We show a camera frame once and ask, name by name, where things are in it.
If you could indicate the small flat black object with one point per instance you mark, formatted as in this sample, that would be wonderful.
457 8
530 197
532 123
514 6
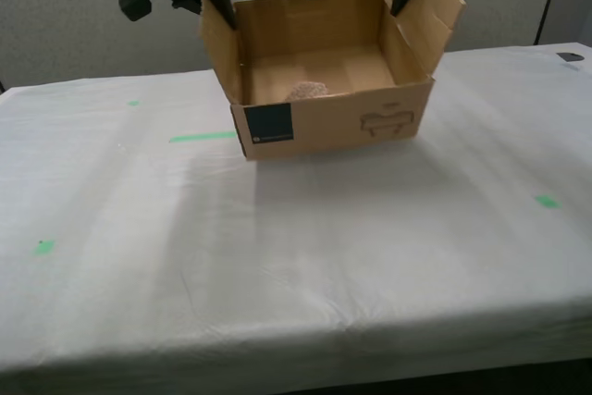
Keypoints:
571 57

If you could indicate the white table cloth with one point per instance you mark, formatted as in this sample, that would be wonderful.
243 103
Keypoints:
296 251

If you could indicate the brown cardboard box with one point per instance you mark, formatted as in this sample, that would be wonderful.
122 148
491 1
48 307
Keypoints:
333 122

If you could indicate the small green tape mark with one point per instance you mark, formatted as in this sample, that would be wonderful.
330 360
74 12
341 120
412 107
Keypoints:
44 248
548 202
133 102

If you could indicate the speckled granite rock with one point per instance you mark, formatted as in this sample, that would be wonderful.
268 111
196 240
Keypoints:
309 91

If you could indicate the long green tape strip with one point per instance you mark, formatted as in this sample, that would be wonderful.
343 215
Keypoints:
203 137

